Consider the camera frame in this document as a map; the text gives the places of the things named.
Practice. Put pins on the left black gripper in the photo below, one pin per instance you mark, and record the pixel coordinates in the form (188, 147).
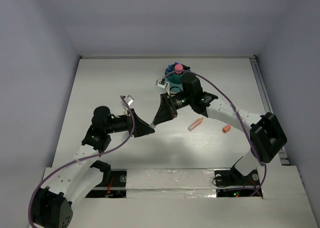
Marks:
(141, 128)

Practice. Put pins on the orange pencil shaped case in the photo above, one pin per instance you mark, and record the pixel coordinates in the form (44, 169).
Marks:
(195, 124)

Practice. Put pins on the orange eraser cap right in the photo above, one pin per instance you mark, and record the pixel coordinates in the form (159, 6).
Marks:
(226, 128)

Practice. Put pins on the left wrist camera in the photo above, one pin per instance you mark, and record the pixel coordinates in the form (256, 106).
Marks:
(126, 101)

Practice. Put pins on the green pencil shaped case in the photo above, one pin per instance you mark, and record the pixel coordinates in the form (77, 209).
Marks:
(152, 125)

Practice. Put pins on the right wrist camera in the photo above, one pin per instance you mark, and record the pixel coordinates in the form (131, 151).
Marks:
(164, 85)

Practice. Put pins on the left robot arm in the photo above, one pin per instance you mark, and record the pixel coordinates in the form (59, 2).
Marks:
(52, 203)

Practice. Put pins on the pink capped bottle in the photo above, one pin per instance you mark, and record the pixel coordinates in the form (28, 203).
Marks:
(178, 69)

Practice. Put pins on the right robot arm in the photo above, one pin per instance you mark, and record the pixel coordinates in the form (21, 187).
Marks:
(263, 132)

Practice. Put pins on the teal round pen holder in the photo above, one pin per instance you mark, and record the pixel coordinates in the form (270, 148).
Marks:
(175, 80)

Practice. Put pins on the white foil front board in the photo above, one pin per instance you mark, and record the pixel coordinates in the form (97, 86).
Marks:
(170, 183)

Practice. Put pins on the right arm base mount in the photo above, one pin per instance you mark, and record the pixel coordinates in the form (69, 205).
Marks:
(233, 184)

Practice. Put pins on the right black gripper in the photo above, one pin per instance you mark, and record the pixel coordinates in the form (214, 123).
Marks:
(167, 110)

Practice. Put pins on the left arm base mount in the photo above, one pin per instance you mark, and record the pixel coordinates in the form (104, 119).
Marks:
(113, 184)

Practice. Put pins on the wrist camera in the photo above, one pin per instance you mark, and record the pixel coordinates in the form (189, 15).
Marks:
(164, 85)
(126, 101)

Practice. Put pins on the blue spray bottle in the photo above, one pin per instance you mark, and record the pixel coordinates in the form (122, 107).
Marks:
(170, 68)

